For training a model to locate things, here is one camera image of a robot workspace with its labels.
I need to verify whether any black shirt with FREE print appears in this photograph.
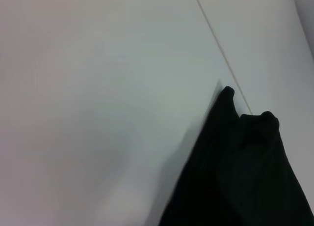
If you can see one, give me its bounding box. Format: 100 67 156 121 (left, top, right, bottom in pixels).
158 85 314 226

